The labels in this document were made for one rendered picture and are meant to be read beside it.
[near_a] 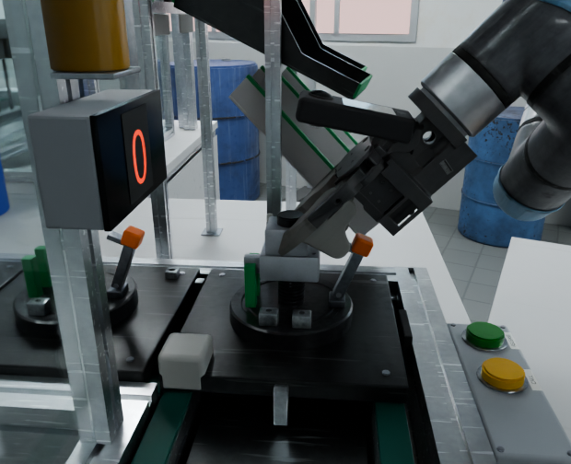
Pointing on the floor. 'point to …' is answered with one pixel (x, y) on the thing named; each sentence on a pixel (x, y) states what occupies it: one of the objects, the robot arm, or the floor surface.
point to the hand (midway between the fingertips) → (285, 232)
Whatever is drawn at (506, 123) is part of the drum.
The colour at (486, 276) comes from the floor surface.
